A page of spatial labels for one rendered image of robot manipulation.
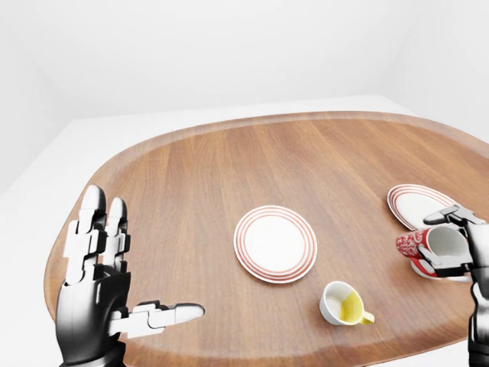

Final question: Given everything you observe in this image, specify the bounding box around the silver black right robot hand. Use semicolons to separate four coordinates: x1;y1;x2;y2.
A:
417;203;489;284

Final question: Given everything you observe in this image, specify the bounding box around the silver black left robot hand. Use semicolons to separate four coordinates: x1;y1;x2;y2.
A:
54;184;206;365

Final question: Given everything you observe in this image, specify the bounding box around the red patterned mug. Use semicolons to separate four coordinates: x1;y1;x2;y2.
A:
395;225;474;283

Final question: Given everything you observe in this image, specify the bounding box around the white plate with red rings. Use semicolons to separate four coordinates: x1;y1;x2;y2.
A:
386;183;458;232
232;205;319;284

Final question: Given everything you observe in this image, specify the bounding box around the white mug with yellow inside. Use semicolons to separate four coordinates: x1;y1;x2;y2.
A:
319;280;376;327

